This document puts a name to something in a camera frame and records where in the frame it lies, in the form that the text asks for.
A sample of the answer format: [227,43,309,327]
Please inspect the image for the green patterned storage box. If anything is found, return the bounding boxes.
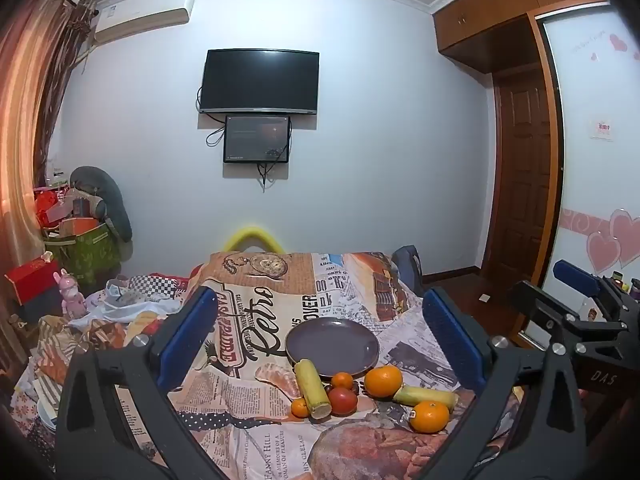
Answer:
[44,220,123,282]

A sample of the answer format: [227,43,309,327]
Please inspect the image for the red gift box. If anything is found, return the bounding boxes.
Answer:
[5,257,63,307]

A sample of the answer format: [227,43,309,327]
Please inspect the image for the red gift bag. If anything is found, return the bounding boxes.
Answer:
[35,187,67,227]

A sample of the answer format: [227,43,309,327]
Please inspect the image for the dark purple plate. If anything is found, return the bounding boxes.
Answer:
[285,316,381,380]

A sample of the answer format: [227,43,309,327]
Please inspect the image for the white air conditioner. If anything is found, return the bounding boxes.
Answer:
[94,0,197,43]

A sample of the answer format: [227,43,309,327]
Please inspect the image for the peeled pomelo segment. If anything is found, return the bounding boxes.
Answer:
[255,362,301,401]

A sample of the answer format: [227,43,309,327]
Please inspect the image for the brown wooden door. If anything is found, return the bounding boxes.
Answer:
[492,72,555,275]

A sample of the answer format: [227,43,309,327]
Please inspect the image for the brown wooden overhead cabinet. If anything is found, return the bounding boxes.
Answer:
[432,0,608,75]

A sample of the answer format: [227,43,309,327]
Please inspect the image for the large corn cob piece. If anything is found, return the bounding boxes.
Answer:
[294,359,332,419]

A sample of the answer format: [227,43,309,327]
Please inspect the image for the white cloth pile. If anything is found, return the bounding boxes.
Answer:
[85,280,176,322]

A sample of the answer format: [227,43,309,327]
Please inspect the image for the white sliding door pink hearts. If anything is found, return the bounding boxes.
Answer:
[542,2,640,321]

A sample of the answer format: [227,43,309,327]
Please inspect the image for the large orange with sticker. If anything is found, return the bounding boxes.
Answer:
[409,401,450,434]

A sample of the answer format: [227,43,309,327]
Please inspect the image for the grey neck pillow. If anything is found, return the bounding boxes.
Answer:
[69,165,133,243]

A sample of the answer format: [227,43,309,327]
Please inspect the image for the black white checkered cloth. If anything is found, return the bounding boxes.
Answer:
[127,274,193,302]

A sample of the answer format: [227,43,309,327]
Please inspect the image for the pink bunny toy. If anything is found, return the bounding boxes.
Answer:
[54,269,87,319]

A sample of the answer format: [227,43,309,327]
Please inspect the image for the printed newspaper pattern blanket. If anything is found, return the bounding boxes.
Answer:
[10,250,526,480]

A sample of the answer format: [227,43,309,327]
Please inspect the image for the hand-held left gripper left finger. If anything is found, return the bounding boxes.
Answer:
[54,285,241,480]

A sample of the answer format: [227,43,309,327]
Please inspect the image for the black monitor cable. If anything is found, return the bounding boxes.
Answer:
[256,161,282,190]

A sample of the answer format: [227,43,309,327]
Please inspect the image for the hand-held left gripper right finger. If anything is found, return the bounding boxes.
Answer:
[422,286,588,480]

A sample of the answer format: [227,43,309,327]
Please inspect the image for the slim corn cob piece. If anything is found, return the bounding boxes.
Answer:
[393,386,458,411]

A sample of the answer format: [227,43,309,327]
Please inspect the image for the brown curtain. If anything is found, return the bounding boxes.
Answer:
[0,0,96,356]

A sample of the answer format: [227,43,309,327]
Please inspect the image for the small black wall monitor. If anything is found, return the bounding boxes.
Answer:
[223,115,292,164]

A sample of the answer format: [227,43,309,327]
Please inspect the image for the black wall television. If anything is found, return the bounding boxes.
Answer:
[200,49,320,115]

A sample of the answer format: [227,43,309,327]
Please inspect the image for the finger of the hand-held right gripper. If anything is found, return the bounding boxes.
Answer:
[552,259,627,302]
[509,280,630,350]

